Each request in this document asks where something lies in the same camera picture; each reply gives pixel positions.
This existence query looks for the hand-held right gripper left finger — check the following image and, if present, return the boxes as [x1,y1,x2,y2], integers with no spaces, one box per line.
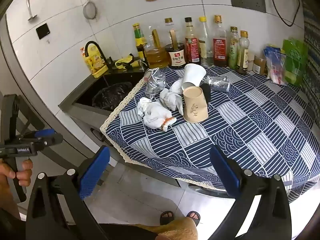
[26,145,110,240]

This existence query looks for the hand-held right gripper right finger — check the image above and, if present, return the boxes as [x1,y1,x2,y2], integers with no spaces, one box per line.
[209,145,298,240]

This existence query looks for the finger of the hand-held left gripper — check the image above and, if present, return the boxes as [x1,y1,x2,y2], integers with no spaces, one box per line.
[29,133,64,153]
[17,128,56,141]

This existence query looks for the trash bin black bag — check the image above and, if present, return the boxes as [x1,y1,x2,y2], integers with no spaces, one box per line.
[92,82,133,112]

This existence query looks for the black round object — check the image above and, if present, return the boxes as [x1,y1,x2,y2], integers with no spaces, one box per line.
[200,83,212,104]

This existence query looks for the white tissue wad orange scrap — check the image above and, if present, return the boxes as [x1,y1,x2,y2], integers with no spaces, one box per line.
[143,101,176,132]

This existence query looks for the small foil packet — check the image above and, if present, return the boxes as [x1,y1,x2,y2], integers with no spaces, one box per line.
[208,76,231,92]

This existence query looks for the white paper cup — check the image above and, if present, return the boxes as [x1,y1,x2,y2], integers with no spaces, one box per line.
[182,64,207,91]

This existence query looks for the large foil packet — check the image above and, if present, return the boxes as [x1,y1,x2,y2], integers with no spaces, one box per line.
[144,68,167,100]

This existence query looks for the person's left forearm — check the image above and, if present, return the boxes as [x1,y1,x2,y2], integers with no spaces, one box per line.
[0,187,22,220]

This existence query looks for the person's left hand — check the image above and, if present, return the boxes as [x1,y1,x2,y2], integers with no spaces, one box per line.
[0,159,33,188]

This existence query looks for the blue patterned tablecloth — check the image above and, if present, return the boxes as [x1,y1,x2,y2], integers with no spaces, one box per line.
[100,65,320,203]

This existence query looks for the person's right foot black sandal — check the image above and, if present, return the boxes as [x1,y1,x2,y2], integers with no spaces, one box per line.
[186,211,201,226]

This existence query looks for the black sink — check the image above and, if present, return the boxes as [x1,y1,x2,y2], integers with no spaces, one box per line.
[58,67,141,116]

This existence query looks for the person's dark clothing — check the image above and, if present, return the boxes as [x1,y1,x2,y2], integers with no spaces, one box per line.
[94,223,158,240]

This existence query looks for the person's leg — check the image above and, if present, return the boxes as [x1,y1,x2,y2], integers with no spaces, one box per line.
[149,217,199,240]

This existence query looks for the yellow detergent bottle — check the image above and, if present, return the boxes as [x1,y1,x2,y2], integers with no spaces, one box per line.
[80,43,109,79]

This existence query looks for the black faucet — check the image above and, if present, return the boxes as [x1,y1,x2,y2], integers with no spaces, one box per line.
[85,41,111,73]

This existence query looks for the yellow rubber gloves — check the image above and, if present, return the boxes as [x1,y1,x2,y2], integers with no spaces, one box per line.
[114,53,141,69]

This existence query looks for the small glass jar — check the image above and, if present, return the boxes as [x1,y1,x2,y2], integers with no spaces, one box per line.
[253,55,266,76]

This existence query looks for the blue white plastic bag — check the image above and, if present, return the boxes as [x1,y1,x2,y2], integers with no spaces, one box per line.
[263,45,288,86]

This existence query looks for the slim bottle gold cap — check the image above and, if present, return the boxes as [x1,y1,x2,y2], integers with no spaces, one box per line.
[237,30,249,75]

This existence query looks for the green label slim bottle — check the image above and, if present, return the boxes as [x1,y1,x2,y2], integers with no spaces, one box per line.
[228,26,240,71]

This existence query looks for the hanging metal utensil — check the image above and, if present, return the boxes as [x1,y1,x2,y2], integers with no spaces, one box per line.
[26,0,38,22]

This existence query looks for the dark soy sauce jug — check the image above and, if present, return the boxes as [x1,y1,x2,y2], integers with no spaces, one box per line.
[165,29,186,68]

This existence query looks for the dark bottle red label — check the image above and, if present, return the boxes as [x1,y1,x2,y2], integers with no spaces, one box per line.
[213,15,228,68]

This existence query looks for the metal mesh strainer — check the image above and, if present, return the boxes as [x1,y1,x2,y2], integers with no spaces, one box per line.
[82,0,97,20]

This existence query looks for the clear bottle yellow cap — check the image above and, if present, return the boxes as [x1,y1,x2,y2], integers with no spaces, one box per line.
[198,17,213,67]

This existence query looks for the red label black cap bottle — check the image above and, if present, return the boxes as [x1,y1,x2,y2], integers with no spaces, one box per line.
[184,17,201,66]

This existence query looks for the green label brown bottle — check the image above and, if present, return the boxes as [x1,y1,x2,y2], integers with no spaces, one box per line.
[132,23,148,61]

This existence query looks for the green plastic bag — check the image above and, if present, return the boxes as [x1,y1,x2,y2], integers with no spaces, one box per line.
[282,38,308,87]

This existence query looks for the patterned curtain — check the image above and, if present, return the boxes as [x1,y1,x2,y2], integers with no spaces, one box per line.
[301,2,320,101]

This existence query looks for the clear bottle gold cap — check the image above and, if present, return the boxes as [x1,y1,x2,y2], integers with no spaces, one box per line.
[164,17,175,46]

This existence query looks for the grey outlet strip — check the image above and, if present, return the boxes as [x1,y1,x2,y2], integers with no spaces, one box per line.
[229,0,266,13]

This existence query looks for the black wall plate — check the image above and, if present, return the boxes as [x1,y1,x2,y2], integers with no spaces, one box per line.
[35,23,50,40]

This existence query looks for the black cable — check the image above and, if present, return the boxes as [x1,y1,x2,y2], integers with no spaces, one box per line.
[267,0,302,27]

